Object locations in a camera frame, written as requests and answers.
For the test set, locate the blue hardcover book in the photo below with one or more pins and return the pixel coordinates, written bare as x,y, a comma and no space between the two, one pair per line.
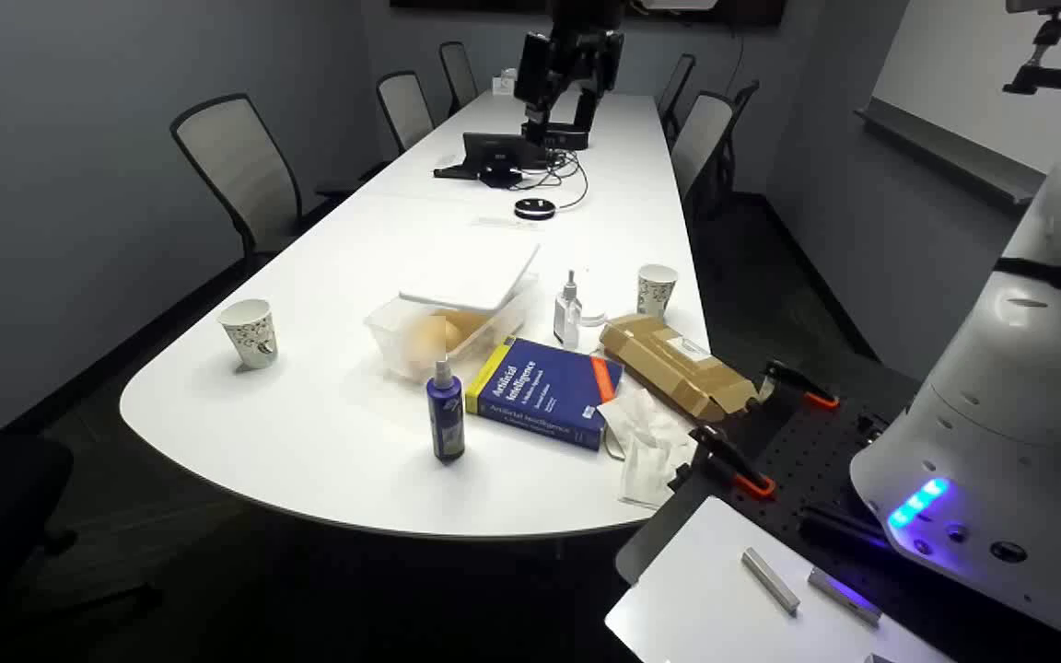
544,391

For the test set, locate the crumpled clear plastic bag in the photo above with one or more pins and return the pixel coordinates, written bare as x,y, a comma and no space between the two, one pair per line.
650,446

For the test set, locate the black wall screen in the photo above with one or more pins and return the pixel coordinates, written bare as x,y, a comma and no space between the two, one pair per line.
726,8

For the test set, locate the white container lid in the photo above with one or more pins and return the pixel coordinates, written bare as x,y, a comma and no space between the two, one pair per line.
478,283

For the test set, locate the small blue-capped bottle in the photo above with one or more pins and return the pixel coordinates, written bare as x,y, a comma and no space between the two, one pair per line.
444,419

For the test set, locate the tan food pieces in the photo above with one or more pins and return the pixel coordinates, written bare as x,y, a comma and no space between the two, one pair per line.
446,334

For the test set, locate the grey marker pen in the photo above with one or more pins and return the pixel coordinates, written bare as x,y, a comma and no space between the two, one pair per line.
845,597
770,580

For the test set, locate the camera on black stand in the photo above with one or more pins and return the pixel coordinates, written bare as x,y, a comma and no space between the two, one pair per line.
1049,55

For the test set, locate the black orange clamp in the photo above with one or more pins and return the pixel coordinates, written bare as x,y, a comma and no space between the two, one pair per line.
735,467
800,386

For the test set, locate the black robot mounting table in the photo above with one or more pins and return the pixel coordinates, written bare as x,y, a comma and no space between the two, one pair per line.
807,453

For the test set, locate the wall whiteboard with ledge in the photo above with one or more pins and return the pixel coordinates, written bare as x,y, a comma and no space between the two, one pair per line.
974,86

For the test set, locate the black monitor stand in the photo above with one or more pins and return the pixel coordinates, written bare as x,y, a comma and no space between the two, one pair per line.
569,68

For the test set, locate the patterned paper cup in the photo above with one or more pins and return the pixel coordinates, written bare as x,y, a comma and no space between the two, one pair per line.
659,292
252,337

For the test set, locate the clear pump bottle white pump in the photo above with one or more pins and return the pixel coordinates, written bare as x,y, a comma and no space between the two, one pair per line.
569,316

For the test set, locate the black round speaker puck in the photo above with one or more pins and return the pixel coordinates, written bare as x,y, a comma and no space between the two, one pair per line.
535,206

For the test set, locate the clear plastic food container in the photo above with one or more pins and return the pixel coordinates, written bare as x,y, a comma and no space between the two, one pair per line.
403,342

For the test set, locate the grey mesh office chair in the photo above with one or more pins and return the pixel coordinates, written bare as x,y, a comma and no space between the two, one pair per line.
677,82
457,73
408,107
700,138
239,161

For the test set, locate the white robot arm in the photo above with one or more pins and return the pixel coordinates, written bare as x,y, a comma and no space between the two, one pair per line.
1010,407

